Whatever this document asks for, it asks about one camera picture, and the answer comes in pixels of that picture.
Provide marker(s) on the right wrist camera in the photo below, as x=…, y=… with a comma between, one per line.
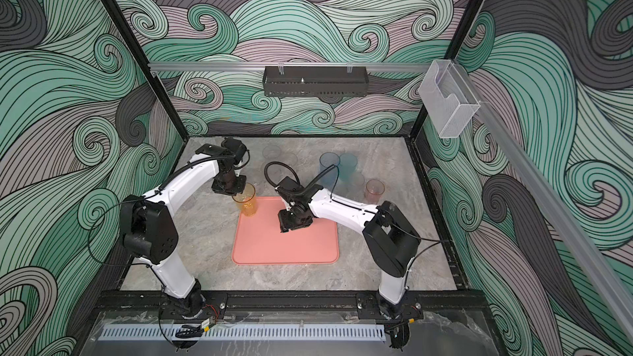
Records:
x=289, y=189

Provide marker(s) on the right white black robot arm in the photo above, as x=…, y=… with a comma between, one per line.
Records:
x=391, y=239

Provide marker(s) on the white slotted cable duct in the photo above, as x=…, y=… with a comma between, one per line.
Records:
x=248, y=332

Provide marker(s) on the clear acrylic wall holder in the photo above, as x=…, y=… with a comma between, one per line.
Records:
x=449, y=97

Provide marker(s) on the small clear faceted glass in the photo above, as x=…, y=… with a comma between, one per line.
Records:
x=290, y=159

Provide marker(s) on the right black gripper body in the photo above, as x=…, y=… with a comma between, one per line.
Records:
x=292, y=219

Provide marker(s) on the yellow plastic cup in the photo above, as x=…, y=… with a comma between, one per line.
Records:
x=246, y=201

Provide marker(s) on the pink tray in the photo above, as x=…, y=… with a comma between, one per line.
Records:
x=259, y=241

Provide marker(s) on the blue plastic cup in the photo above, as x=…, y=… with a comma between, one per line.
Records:
x=329, y=163

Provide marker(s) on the black perforated wall shelf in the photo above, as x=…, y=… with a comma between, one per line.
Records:
x=315, y=81

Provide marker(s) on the aluminium rail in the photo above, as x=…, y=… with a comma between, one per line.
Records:
x=226, y=66
x=601, y=275

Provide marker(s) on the green plastic cup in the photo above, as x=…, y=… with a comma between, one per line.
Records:
x=347, y=166

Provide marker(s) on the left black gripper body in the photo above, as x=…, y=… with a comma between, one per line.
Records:
x=230, y=185

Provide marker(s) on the aluminium rail back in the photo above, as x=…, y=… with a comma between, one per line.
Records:
x=226, y=66

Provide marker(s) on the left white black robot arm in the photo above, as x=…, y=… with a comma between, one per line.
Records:
x=147, y=229

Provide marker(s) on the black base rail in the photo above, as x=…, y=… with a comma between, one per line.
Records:
x=353, y=300

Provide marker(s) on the pink short cup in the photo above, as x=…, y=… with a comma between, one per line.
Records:
x=374, y=190

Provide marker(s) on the aluminium rail right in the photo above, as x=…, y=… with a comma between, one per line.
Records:
x=601, y=275

